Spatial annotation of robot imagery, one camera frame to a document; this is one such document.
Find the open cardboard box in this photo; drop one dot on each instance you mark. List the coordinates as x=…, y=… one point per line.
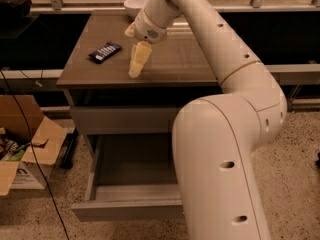
x=25, y=124

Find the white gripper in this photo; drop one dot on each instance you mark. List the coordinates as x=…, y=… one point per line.
x=147, y=28

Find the white ceramic bowl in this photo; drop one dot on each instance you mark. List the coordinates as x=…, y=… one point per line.
x=133, y=7

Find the grey drawer cabinet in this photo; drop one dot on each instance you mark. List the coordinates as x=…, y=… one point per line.
x=176, y=72

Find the open grey middle drawer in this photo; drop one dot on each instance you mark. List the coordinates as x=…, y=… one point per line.
x=132, y=177

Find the closed grey upper drawer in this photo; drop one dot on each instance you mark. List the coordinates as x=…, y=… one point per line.
x=123, y=120

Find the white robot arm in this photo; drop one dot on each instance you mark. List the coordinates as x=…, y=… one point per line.
x=213, y=137

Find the black object on shelf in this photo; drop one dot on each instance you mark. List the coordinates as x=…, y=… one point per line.
x=14, y=9

